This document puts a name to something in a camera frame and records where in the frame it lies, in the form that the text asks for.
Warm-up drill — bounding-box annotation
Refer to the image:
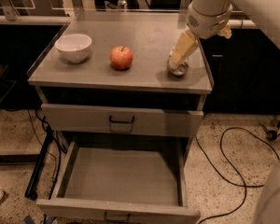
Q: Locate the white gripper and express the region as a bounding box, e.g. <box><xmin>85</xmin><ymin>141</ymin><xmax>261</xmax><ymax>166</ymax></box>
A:
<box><xmin>169</xmin><ymin>4</ymin><xmax>232</xmax><ymax>69</ymax></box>

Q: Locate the silver 7up can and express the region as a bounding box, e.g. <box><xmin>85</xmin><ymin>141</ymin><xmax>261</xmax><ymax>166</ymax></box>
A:
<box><xmin>167</xmin><ymin>48</ymin><xmax>189</xmax><ymax>77</ymax></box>

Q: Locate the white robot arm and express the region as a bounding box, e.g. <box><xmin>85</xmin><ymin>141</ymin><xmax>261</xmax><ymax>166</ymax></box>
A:
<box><xmin>168</xmin><ymin>0</ymin><xmax>280</xmax><ymax>224</ymax></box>

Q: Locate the grey drawer cabinet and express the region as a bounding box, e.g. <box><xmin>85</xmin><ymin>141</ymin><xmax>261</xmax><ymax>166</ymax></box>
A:
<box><xmin>26</xmin><ymin>10</ymin><xmax>215</xmax><ymax>224</ymax></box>

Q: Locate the closed top drawer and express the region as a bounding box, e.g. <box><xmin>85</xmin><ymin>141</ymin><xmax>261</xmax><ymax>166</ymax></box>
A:
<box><xmin>41</xmin><ymin>104</ymin><xmax>203</xmax><ymax>137</ymax></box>

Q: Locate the open middle drawer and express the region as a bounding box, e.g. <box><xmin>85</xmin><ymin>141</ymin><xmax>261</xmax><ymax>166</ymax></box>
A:
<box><xmin>36</xmin><ymin>142</ymin><xmax>200</xmax><ymax>224</ymax></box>

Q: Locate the red apple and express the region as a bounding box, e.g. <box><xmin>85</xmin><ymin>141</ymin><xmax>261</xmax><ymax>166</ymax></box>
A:
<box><xmin>109</xmin><ymin>46</ymin><xmax>133</xmax><ymax>70</ymax></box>

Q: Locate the clear water bottle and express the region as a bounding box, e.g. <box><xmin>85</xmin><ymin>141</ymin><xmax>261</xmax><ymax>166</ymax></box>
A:
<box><xmin>118</xmin><ymin>0</ymin><xmax>127</xmax><ymax>10</ymax></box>

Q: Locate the black wheeled cart base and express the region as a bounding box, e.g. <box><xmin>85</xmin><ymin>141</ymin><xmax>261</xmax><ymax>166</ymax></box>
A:
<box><xmin>264</xmin><ymin>114</ymin><xmax>280</xmax><ymax>142</ymax></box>

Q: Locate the white ceramic bowl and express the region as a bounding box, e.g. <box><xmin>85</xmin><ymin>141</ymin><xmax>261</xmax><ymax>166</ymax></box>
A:
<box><xmin>54</xmin><ymin>34</ymin><xmax>92</xmax><ymax>63</ymax></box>

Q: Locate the black floor cable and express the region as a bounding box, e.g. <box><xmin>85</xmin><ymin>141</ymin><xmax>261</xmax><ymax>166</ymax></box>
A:
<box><xmin>194</xmin><ymin>126</ymin><xmax>280</xmax><ymax>224</ymax></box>

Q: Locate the black table leg frame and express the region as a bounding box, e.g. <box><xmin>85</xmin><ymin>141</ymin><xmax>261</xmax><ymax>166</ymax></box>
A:
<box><xmin>25</xmin><ymin>127</ymin><xmax>52</xmax><ymax>201</ymax></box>

